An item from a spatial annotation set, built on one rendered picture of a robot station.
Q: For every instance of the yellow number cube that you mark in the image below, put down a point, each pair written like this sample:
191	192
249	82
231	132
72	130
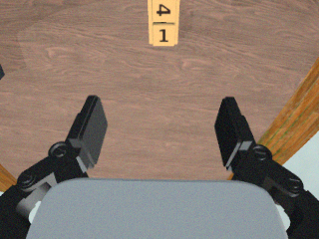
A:
163	10
163	33

